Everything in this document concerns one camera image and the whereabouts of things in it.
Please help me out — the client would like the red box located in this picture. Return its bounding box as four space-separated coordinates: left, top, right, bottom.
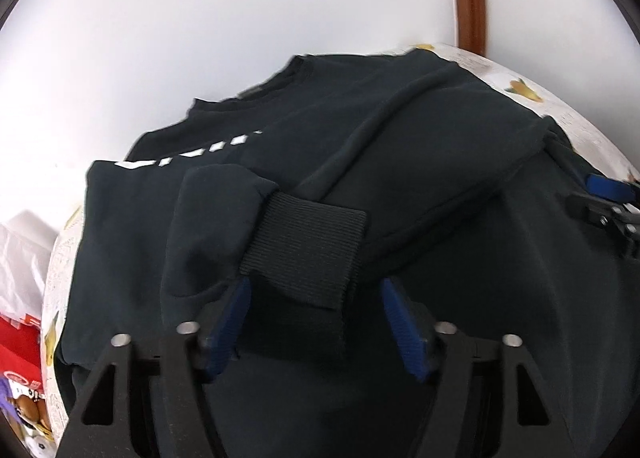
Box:
0 315 45 389

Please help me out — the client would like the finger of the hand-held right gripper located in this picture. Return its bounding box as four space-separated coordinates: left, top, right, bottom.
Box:
567 172 640 259

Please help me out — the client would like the black sweatshirt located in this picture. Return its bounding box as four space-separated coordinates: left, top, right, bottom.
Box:
52 50 640 458

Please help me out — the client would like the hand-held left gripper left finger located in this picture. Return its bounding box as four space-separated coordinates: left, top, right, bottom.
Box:
60 279 252 458

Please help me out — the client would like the colourful printed package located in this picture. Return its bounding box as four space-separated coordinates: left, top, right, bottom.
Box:
0 372 55 445

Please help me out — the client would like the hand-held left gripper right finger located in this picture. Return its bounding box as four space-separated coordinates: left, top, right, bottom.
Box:
379 277 576 458

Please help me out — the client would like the white plastic bag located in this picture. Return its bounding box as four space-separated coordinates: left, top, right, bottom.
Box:
0 210 59 320

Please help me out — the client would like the fruit print tablecloth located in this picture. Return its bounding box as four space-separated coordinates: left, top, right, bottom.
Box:
42 40 640 458

